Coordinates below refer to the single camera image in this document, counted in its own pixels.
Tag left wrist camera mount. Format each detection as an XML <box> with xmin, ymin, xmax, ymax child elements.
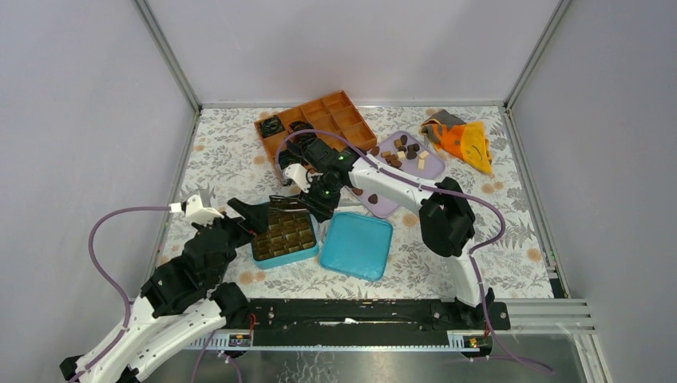
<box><xmin>168</xmin><ymin>194</ymin><xmax>224</xmax><ymax>226</ymax></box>

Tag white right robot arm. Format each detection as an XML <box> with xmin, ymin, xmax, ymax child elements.
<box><xmin>282</xmin><ymin>138</ymin><xmax>493</xmax><ymax>329</ymax></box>

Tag lavender plastic tray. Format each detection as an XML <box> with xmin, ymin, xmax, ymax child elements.
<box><xmin>348</xmin><ymin>131</ymin><xmax>445</xmax><ymax>219</ymax></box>

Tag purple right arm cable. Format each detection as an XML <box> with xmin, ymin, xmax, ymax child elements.
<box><xmin>274</xmin><ymin>128</ymin><xmax>556</xmax><ymax>377</ymax></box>

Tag teal box lid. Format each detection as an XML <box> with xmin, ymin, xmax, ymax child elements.
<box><xmin>319</xmin><ymin>212</ymin><xmax>394</xmax><ymax>282</ymax></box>

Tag rolled dark floral tie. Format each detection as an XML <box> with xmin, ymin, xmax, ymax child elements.
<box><xmin>258</xmin><ymin>116</ymin><xmax>285</xmax><ymax>138</ymax></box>

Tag rolled dark green tie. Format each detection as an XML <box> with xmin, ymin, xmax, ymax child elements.
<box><xmin>277</xmin><ymin>149</ymin><xmax>301</xmax><ymax>172</ymax></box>

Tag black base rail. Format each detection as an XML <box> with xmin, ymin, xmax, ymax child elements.
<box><xmin>228</xmin><ymin>298</ymin><xmax>511</xmax><ymax>348</ymax></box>

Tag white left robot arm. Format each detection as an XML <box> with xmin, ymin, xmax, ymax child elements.
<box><xmin>59</xmin><ymin>195</ymin><xmax>269</xmax><ymax>382</ymax></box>

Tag pile of assorted chocolates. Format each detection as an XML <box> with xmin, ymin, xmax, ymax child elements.
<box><xmin>345</xmin><ymin>128</ymin><xmax>432</xmax><ymax>203</ymax></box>

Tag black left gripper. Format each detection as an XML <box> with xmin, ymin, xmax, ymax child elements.
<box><xmin>194</xmin><ymin>199</ymin><xmax>271</xmax><ymax>286</ymax></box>

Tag orange grey cloth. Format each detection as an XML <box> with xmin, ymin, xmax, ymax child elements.
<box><xmin>420</xmin><ymin>109</ymin><xmax>493</xmax><ymax>174</ymax></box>

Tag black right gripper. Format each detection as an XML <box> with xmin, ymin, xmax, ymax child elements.
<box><xmin>296</xmin><ymin>176</ymin><xmax>343</xmax><ymax>224</ymax></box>

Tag teal chocolate box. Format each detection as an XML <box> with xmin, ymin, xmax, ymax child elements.
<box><xmin>251</xmin><ymin>202</ymin><xmax>320</xmax><ymax>270</ymax></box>

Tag metal serving tongs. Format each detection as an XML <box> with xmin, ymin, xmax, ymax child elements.
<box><xmin>268</xmin><ymin>195</ymin><xmax>310</xmax><ymax>214</ymax></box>

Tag wooden compartment tray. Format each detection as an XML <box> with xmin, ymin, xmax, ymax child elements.
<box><xmin>255</xmin><ymin>90</ymin><xmax>373</xmax><ymax>184</ymax></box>

